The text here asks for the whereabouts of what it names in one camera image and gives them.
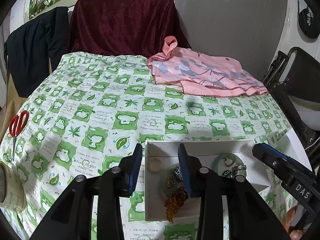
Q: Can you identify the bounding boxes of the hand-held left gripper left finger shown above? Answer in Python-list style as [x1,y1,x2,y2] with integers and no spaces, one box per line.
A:
[29,144,143,240]

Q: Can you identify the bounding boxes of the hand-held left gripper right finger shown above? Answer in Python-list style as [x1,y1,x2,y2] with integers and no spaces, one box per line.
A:
[177,144,283,240]

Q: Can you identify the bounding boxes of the dark folding chair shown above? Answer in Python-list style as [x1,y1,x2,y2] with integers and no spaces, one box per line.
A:
[261,46,320,156]

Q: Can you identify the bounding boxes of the amber bead bracelet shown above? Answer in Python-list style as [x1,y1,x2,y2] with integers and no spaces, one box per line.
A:
[165,186,188,223]

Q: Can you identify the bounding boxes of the pale green jade bangle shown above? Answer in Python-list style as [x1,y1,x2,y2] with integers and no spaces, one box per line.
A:
[214,153,244,178]

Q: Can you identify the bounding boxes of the beige tape roll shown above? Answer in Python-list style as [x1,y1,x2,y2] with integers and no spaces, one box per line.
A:
[0,162,27,210]

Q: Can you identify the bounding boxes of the dark jacket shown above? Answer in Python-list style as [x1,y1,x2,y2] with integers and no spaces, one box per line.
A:
[4,6,70,98]

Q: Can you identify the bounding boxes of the maroon velvet cloth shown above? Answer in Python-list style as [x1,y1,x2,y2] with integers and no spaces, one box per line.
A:
[69,0,192,57]

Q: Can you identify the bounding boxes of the red-handled scissors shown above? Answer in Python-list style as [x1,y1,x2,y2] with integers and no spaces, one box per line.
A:
[9,110,30,163]

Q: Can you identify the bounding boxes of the silver chain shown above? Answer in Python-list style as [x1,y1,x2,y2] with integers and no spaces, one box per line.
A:
[232,165,248,178]

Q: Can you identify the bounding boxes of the pink floral cloth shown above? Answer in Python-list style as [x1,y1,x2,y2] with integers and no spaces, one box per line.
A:
[147,36,270,98]

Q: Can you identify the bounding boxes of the black racket bag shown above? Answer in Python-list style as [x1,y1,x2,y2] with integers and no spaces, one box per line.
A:
[297,0,320,39]

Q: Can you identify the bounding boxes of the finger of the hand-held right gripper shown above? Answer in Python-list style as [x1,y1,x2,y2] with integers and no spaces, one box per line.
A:
[252,142,313,181]

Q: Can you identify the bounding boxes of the person's right hand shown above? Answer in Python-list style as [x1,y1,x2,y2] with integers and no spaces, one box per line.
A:
[285,205,304,240]

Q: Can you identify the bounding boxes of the ornate silver ring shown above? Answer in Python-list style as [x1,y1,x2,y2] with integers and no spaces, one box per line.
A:
[172,164,184,182]

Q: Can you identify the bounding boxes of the white cardboard box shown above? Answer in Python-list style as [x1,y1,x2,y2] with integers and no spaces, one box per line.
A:
[144,129,313,222]

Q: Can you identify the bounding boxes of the green patterned tablecloth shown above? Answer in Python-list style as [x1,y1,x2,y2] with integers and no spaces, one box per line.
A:
[0,51,300,240]

